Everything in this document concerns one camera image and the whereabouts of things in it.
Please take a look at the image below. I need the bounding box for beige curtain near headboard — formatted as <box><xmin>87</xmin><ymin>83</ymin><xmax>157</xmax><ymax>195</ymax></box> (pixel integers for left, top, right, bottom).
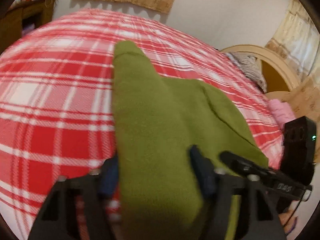
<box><xmin>266</xmin><ymin>0</ymin><xmax>319</xmax><ymax>81</ymax></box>

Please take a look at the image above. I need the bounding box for brown wooden desk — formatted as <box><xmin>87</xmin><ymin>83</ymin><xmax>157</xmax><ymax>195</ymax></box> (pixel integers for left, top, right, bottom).
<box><xmin>1</xmin><ymin>0</ymin><xmax>56</xmax><ymax>53</ymax></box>

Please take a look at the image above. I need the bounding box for red white plaid bedspread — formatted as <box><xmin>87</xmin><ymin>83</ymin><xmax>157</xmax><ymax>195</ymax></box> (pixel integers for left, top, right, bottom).
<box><xmin>1</xmin><ymin>9</ymin><xmax>283</xmax><ymax>239</ymax></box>

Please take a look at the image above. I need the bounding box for green striped knit sweater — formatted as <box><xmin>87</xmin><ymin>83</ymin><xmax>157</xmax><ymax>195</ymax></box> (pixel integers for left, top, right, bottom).
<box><xmin>112</xmin><ymin>41</ymin><xmax>268</xmax><ymax>239</ymax></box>

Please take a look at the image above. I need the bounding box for cream arched bed headboard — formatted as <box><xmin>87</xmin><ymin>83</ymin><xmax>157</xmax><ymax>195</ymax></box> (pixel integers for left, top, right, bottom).
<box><xmin>221</xmin><ymin>44</ymin><xmax>301</xmax><ymax>92</ymax></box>

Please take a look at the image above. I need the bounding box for tan fuzzy blanket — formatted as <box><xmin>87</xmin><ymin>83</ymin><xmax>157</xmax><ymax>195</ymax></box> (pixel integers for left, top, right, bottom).
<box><xmin>265</xmin><ymin>77</ymin><xmax>320</xmax><ymax>163</ymax></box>

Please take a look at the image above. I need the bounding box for pink fluffy blanket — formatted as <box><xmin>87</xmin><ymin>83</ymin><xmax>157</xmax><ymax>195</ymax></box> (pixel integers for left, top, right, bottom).
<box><xmin>268</xmin><ymin>99</ymin><xmax>296</xmax><ymax>130</ymax></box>

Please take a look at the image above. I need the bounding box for grey patterned pillow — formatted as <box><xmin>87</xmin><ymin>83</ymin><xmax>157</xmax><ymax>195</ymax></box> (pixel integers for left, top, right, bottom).
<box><xmin>225</xmin><ymin>52</ymin><xmax>267</xmax><ymax>93</ymax></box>

